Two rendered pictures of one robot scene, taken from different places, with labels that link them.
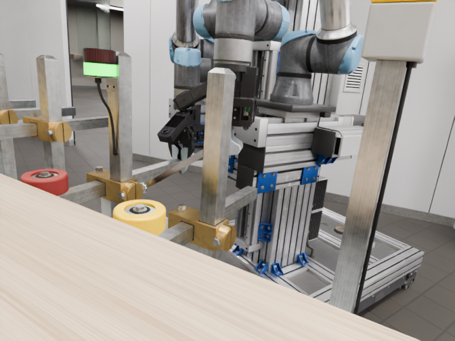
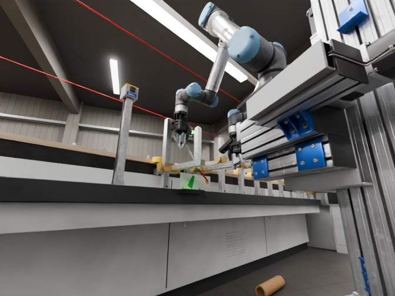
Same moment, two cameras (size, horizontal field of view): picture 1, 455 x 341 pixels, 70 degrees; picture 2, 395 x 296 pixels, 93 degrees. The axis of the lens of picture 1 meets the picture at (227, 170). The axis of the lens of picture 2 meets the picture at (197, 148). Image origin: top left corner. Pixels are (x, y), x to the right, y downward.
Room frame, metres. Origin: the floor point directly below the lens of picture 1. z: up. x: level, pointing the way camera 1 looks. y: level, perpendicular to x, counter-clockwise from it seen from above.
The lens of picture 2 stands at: (1.08, -0.94, 0.63)
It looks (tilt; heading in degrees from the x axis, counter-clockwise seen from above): 16 degrees up; 108
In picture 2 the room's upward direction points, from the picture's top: 1 degrees clockwise
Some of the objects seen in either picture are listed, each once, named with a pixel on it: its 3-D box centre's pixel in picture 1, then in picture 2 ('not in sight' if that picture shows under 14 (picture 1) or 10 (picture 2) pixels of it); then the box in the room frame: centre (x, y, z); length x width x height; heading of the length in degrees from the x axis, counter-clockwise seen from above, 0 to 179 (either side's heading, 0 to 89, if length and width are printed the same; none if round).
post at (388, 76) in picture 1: (361, 218); (123, 139); (0.45, -0.21, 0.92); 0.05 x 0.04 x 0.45; 61
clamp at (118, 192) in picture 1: (114, 187); (199, 169); (0.71, 0.26, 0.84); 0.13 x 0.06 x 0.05; 61
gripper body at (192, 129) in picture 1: (187, 124); (236, 143); (0.98, 0.13, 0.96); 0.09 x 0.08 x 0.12; 151
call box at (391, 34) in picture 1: (397, 34); (129, 94); (0.45, -0.20, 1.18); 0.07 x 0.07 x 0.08; 61
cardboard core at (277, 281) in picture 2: not in sight; (270, 286); (1.12, 0.78, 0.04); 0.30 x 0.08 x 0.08; 61
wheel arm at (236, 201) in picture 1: (207, 219); (176, 168); (0.64, 0.04, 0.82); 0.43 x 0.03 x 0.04; 151
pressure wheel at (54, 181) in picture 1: (47, 199); not in sight; (0.59, 0.35, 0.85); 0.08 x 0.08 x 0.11
